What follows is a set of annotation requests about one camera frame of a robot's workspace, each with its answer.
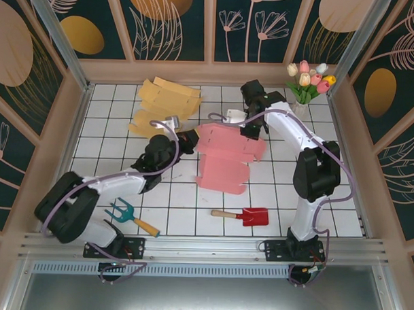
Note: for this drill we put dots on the aluminium frame post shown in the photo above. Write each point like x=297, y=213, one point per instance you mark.
x=359, y=38
x=55, y=27

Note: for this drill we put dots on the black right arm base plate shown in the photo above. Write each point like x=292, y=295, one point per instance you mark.
x=275, y=251

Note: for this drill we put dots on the artificial tulip bouquet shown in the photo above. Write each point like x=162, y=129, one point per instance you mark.
x=313, y=80

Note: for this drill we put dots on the white ribbed vase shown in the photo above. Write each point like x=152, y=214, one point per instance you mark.
x=298, y=109

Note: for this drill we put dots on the yellow paper box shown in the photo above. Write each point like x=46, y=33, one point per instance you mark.
x=168, y=99

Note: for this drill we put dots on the pink paper box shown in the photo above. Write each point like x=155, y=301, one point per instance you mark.
x=223, y=169

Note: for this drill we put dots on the aluminium mounting rail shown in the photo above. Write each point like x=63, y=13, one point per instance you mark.
x=203, y=246

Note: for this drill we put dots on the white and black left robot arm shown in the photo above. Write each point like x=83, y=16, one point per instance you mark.
x=117, y=184

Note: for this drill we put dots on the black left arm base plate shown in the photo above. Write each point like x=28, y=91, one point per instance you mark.
x=135, y=247

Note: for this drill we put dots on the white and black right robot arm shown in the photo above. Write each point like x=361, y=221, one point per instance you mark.
x=315, y=172

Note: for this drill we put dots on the aluminium side rail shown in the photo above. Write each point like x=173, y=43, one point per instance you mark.
x=341, y=132
x=80, y=113

